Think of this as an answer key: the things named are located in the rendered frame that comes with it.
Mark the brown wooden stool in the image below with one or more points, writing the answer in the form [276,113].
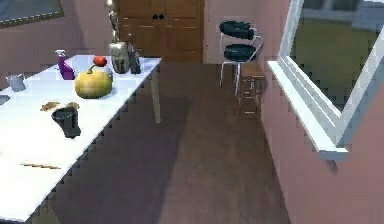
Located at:
[250,90]

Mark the black cushioned metal chair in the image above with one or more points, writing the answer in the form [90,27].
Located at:
[238,51]

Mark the dark glass bottle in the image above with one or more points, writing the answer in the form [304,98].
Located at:
[134,58]

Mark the brown wooden cupboard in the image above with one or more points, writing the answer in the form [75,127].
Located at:
[160,30]

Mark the grey metal statue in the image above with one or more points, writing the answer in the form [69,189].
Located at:
[119,56]

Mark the yellow pumpkin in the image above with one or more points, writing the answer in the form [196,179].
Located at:
[93,84]

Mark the red tomato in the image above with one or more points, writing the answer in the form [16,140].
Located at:
[100,61]

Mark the purple spray bottle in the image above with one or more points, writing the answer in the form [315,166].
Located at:
[65,70]

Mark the brown crumbly food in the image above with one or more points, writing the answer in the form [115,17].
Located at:
[50,106]

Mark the white framed window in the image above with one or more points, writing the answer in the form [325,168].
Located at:
[333,60]

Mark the brown pencil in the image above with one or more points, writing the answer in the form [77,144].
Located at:
[40,165]

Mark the white table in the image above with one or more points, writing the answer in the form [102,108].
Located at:
[30,146]

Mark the grey cup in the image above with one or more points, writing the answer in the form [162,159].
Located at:
[16,82]

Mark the framed wall picture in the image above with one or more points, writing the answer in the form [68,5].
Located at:
[26,10]

